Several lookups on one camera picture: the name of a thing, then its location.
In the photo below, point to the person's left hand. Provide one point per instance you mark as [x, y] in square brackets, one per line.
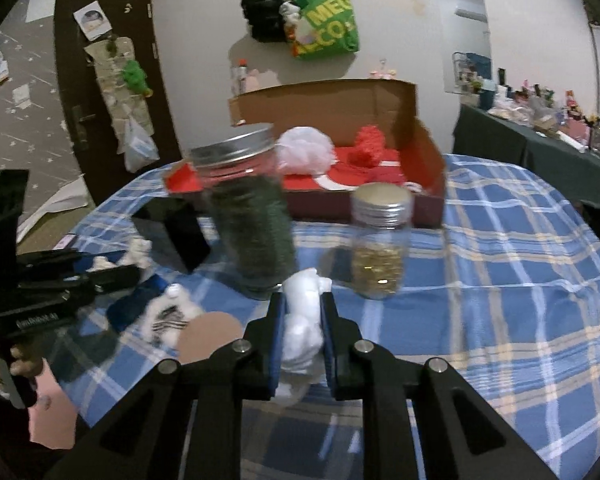
[27, 365]

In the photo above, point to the red knitted scrubber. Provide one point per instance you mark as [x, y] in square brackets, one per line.
[370, 142]

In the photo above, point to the hanging door organizer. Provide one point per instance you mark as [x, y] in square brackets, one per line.
[112, 80]

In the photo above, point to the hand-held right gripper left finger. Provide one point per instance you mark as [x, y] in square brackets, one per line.
[275, 345]

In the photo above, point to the large glass jar metal lid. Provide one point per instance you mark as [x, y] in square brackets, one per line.
[252, 220]

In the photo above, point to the cardboard box with red inside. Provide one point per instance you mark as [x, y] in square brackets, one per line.
[330, 100]

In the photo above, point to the desk with dark cloth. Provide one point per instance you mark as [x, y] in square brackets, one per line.
[505, 145]

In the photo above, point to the white paper sheet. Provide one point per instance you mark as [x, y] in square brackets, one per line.
[55, 205]

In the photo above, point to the white plush sheep toy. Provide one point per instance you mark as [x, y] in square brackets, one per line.
[180, 296]

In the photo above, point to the blue plaid blanket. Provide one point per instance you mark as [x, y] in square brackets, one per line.
[505, 285]

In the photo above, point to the side table with clutter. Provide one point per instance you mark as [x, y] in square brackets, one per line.
[540, 105]

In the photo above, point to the white mesh bath loofah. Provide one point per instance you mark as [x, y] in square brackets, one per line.
[305, 150]

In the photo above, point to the green tote bag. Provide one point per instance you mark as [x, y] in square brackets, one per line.
[330, 25]

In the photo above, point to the small glass jar metal lid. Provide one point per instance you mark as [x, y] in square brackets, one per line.
[380, 260]

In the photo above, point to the green plush toy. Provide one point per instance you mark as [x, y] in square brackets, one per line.
[134, 76]

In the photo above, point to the black cube box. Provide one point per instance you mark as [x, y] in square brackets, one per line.
[180, 240]

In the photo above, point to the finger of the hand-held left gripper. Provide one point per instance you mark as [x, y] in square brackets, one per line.
[82, 262]
[110, 280]

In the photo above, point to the pink bedsheet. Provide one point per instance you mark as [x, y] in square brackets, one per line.
[50, 400]

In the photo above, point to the picture on door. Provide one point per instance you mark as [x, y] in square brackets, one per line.
[92, 20]

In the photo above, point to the clear plastic bag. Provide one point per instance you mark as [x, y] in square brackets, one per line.
[137, 150]

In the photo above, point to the red mesh bath loofah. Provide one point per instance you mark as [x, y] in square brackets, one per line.
[380, 171]

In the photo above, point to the dark brown door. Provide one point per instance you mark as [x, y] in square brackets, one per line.
[70, 60]

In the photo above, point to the pink plush toy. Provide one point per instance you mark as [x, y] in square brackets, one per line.
[260, 80]

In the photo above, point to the black bag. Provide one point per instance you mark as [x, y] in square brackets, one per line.
[262, 15]

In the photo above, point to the beige plush piece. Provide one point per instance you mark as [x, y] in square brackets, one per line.
[210, 335]

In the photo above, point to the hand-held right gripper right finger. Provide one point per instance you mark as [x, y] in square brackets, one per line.
[330, 350]

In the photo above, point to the wall mirror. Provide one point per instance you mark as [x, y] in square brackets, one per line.
[460, 35]

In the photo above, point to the cream knitted scrubber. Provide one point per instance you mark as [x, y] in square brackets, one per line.
[139, 252]

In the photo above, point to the small white plush toy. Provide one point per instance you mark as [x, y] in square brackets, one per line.
[290, 12]

